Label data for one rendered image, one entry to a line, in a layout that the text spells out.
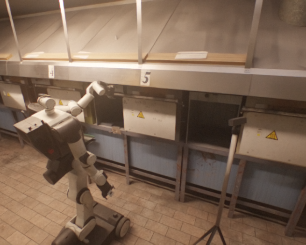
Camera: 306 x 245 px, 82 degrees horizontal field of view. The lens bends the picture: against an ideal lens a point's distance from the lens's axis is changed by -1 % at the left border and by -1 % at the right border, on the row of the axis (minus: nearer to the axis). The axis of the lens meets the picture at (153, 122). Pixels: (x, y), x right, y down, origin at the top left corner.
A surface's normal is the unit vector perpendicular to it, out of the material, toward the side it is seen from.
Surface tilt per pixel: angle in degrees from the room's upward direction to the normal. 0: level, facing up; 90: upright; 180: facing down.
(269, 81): 80
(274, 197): 90
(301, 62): 33
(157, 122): 90
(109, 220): 45
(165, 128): 90
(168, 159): 90
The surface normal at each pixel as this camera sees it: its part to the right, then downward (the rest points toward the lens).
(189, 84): -0.40, 0.17
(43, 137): 0.83, 0.23
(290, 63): -0.22, -0.59
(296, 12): -0.79, 0.22
